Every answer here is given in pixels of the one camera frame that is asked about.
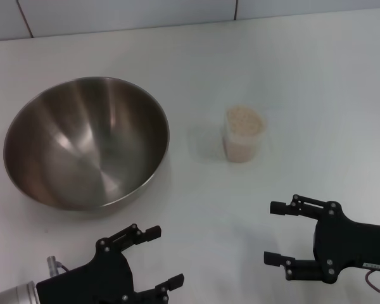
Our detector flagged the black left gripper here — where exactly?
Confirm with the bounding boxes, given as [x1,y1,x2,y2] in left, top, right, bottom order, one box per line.
[36,224,185,304]

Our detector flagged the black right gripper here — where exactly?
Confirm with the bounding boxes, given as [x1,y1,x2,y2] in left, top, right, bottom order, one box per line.
[263,194,380,284]

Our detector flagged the clear plastic cup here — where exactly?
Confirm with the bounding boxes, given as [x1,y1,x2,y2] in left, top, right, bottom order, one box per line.
[221,105,269,164]

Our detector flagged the white rice grains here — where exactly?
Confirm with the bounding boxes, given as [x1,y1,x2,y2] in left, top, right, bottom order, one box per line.
[226,106,267,162]

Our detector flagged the stainless steel mixing bowl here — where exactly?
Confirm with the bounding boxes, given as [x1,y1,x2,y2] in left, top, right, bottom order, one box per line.
[3,75,171,212]

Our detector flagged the left gripper cable with plug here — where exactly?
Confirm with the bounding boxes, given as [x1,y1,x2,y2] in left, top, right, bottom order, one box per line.
[46,255,71,277]

